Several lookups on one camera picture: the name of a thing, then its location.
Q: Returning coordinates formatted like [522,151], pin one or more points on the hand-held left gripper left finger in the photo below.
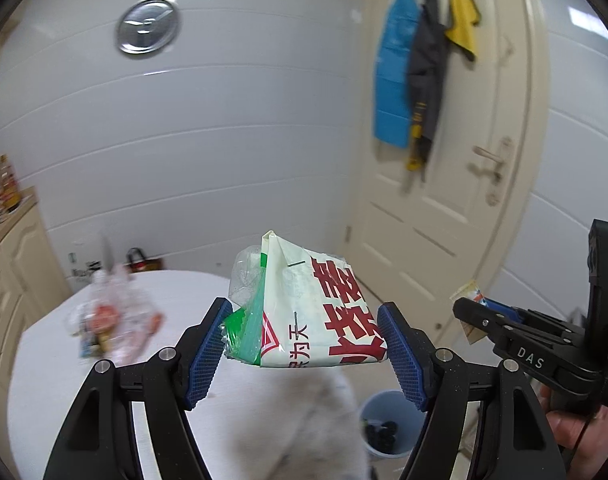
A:
[209,355]

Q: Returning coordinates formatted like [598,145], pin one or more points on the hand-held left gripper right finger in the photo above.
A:
[401,360]

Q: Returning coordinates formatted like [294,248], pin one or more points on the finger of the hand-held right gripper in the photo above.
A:
[514,345]
[539,322]

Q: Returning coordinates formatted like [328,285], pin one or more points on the blue plastic bin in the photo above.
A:
[371,405]

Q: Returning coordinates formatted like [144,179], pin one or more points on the white red green plastic bag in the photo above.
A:
[304,310]

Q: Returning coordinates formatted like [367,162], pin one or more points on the person's right hand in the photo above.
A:
[566,430]

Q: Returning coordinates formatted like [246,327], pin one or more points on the clear plastic bag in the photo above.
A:
[109,320]

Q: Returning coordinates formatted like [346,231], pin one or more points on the white fluffy garment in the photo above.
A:
[294,420]

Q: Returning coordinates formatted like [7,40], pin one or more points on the brown paper bag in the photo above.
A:
[151,264]

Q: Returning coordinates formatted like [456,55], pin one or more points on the cream panel door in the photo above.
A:
[434,210]

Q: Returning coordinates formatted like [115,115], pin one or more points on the cream kitchen counter cabinet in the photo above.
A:
[14,270]

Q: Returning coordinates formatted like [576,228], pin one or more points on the brown sauce bottle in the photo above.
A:
[11,190]

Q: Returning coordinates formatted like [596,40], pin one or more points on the grey apron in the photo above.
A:
[429,75]

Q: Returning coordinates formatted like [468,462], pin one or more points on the blue plastic apron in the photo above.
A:
[394,70]

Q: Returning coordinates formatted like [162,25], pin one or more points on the yellow cloth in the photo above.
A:
[461,20]

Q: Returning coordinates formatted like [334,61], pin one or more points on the round metal wall cover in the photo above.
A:
[146,27]

